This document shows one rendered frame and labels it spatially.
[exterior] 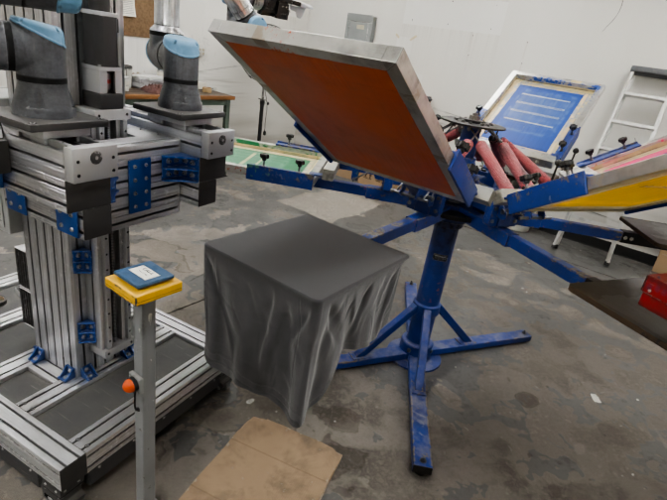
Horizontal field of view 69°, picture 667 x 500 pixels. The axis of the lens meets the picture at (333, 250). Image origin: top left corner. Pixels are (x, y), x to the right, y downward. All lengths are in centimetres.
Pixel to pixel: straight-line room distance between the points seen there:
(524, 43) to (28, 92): 498
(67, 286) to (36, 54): 83
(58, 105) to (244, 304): 71
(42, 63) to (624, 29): 499
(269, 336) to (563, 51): 478
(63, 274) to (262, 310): 83
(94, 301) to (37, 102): 77
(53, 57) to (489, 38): 496
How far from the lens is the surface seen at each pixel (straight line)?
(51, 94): 149
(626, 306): 172
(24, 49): 147
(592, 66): 561
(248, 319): 143
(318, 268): 139
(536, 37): 575
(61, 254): 192
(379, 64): 110
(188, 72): 180
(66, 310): 202
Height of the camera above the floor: 154
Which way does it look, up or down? 23 degrees down
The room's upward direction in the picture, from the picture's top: 9 degrees clockwise
